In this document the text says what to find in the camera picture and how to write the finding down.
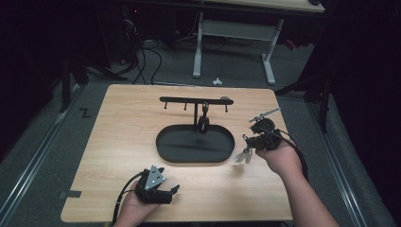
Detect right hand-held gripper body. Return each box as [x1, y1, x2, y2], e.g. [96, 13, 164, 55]
[248, 106, 284, 151]

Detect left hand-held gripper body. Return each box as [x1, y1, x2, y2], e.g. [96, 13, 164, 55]
[134, 164, 174, 205]

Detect silver key bunch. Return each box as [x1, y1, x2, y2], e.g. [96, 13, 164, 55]
[234, 147, 254, 165]

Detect black key holder with tray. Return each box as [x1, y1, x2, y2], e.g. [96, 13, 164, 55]
[155, 96, 235, 165]

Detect person's right hand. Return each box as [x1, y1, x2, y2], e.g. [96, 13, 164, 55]
[254, 141, 305, 178]

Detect person's left hand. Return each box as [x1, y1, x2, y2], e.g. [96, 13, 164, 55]
[119, 181, 163, 225]

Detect black metal stand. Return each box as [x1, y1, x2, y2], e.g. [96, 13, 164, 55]
[273, 70, 334, 134]
[59, 51, 129, 114]

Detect grey tape strip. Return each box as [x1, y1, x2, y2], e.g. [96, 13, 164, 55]
[59, 189, 82, 201]

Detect white-framed desk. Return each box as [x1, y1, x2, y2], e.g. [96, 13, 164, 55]
[192, 0, 326, 87]

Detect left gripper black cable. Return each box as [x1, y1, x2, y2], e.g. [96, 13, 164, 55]
[111, 172, 147, 227]

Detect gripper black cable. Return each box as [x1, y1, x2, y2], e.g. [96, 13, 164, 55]
[111, 172, 147, 227]
[266, 125, 310, 183]

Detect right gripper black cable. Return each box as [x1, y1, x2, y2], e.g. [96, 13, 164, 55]
[266, 125, 310, 183]

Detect metal floor rail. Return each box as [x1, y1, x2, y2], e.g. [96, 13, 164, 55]
[305, 102, 369, 227]
[0, 84, 87, 219]

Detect black floor cables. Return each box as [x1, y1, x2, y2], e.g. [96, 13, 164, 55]
[131, 18, 164, 86]

